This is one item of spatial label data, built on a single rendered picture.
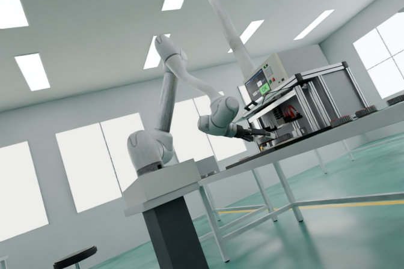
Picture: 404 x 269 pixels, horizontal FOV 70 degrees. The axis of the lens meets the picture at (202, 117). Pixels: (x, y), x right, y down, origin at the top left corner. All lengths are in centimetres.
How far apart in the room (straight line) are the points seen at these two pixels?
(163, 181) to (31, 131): 523
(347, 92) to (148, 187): 132
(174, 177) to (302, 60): 113
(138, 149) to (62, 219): 471
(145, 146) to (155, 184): 25
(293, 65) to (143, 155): 109
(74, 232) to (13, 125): 236
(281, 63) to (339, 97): 40
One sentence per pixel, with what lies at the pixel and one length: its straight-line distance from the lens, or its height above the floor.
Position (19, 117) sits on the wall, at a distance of 667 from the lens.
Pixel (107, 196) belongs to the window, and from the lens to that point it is 620.
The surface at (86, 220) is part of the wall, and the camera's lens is 619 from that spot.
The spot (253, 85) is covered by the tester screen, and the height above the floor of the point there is 124.
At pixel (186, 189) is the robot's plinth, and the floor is 73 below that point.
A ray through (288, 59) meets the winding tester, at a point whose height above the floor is 126.
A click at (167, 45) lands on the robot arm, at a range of 174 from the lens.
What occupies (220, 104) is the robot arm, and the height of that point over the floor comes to 105.
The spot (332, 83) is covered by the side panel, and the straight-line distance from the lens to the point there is 196.
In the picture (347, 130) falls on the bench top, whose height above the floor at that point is 72.
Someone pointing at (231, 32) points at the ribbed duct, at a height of 226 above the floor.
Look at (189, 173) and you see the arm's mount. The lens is 155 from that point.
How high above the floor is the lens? 75
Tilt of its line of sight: 11 degrees up
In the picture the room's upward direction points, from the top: 21 degrees counter-clockwise
